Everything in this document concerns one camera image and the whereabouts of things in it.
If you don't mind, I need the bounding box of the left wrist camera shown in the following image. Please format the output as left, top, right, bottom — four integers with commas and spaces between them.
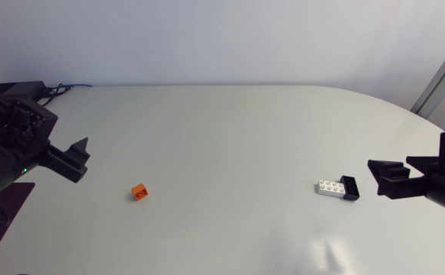
0, 97, 60, 158

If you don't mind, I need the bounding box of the white toy brick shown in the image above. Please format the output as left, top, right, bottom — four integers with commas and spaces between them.
316, 179, 347, 199

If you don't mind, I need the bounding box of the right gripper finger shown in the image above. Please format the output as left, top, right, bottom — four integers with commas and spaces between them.
367, 159, 412, 192
405, 154, 441, 177

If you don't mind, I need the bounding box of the orange toy brick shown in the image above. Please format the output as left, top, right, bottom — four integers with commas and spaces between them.
131, 183, 150, 202

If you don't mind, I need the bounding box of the black power brick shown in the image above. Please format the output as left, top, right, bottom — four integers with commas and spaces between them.
0, 80, 47, 103

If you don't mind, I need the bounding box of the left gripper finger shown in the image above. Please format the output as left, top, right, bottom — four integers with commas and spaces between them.
40, 149, 89, 184
63, 137, 92, 170

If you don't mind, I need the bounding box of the black cable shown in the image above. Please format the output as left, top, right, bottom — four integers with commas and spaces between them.
37, 84, 73, 108

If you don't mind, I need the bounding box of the black toy brick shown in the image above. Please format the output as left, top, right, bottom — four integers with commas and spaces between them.
339, 175, 361, 202

